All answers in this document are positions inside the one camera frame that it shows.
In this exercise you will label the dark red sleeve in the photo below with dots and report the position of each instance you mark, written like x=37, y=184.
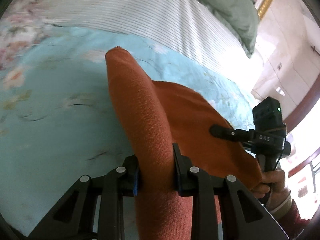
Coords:
x=290, y=220

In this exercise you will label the pink floral white pillow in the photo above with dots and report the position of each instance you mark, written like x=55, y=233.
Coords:
x=22, y=27

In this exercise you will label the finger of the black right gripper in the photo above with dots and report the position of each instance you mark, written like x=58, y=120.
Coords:
x=234, y=135

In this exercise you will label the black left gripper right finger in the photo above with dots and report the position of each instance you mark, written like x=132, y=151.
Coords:
x=222, y=208

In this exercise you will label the light blue floral bedsheet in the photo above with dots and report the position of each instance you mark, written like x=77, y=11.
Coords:
x=57, y=119

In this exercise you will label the white striped pillow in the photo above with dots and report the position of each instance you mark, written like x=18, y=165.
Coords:
x=184, y=26

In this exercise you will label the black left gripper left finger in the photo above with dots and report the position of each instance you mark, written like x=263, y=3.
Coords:
x=92, y=208

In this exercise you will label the green pillow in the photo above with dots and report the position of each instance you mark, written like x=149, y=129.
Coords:
x=240, y=17

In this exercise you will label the right hand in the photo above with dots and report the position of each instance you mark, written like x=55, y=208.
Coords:
x=273, y=183

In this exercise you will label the white wall socket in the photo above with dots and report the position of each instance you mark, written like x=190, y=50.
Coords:
x=279, y=67

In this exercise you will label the brown wooden bed frame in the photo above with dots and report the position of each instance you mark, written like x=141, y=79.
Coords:
x=297, y=116

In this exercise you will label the rust orange knit cloth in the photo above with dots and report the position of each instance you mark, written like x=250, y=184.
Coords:
x=154, y=116

